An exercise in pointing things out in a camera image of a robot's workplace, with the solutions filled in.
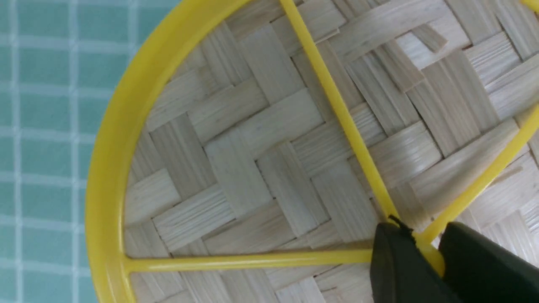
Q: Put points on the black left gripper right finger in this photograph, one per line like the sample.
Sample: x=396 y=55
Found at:
x=479 y=270

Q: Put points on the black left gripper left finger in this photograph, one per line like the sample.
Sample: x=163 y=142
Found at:
x=399 y=273

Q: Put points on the yellow woven bamboo steamer lid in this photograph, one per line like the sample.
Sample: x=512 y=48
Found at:
x=253 y=146

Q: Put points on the green white grid tablecloth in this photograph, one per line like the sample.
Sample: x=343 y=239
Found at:
x=61 y=60

